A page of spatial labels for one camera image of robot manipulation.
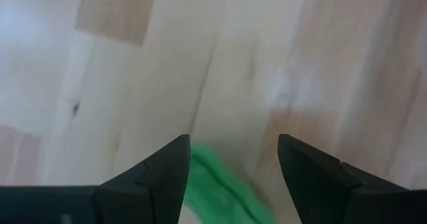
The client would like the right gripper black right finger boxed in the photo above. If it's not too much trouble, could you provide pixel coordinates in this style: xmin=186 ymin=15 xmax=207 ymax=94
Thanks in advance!
xmin=278 ymin=133 xmax=413 ymax=224

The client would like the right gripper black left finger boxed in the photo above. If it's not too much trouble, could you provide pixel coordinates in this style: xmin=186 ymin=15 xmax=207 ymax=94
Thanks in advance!
xmin=93 ymin=134 xmax=191 ymax=224

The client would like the green toy cucumber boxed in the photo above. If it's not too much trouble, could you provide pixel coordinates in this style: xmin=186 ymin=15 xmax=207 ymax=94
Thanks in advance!
xmin=183 ymin=144 xmax=278 ymax=224

